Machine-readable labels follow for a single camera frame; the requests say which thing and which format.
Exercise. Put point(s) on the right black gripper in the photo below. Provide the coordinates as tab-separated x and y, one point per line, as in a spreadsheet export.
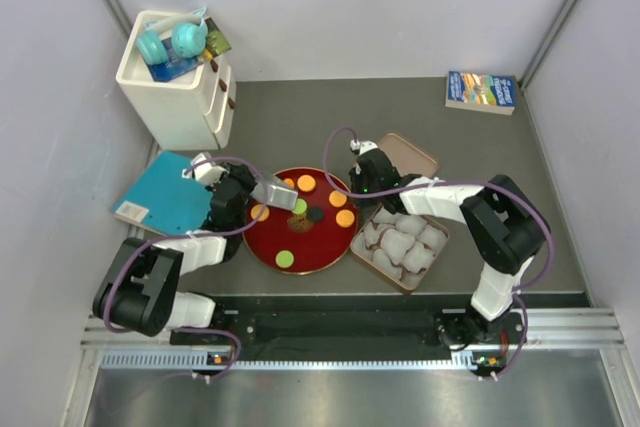
357	176

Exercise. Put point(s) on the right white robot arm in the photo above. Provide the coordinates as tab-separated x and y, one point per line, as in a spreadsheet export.
506	229

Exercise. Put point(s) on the black round cookie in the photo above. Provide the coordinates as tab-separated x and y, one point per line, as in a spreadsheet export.
315	214

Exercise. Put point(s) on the orange round cookie top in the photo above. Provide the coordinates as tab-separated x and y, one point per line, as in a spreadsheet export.
306	183

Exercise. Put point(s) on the beige tin lid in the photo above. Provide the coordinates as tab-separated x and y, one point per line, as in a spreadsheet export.
407	157

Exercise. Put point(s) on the green round cookie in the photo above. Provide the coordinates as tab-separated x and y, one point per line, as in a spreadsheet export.
300	207
284	259

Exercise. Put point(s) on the teal headphones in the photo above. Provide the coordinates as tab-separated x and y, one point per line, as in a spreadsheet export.
188	37

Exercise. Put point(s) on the colourful paperback book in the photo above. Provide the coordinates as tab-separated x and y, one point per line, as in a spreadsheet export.
480	93

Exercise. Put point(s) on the blue notebook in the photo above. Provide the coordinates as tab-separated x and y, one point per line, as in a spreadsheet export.
162	201

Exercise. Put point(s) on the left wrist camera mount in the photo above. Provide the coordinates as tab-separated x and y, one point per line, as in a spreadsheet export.
204	170

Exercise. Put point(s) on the green round cookie centre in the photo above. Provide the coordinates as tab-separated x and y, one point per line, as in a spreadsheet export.
300	207

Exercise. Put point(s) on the grey slotted cable duct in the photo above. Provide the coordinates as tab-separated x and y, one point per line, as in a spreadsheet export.
208	361

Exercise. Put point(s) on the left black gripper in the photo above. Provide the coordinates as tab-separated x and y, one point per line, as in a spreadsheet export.
242	174

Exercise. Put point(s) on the white drawer cabinet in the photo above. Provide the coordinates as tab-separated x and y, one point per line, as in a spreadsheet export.
193	112

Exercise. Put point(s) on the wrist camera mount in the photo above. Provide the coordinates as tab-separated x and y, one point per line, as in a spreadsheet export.
361	147
204	170

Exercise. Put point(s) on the round red lacquer plate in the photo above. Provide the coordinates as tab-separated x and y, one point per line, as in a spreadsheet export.
316	246

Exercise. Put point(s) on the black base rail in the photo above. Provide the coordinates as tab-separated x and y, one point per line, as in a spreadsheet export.
448	329

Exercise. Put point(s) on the orange round cookie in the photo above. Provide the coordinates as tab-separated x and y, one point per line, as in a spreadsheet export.
260	212
345	218
337	199
306	183

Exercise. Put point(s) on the green round cookie bottom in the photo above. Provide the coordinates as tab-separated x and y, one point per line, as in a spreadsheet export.
284	259

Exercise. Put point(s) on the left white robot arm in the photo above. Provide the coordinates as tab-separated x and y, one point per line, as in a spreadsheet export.
139	292

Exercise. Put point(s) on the tin box with paper cups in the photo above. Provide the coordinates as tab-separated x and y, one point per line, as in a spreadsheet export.
399	248

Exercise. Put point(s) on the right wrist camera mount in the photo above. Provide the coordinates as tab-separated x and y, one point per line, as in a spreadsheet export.
361	147

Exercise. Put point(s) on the green picture card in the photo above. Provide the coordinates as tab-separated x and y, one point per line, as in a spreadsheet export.
216	43

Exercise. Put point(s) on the blue book on cabinet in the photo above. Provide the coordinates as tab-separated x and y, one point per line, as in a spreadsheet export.
173	68

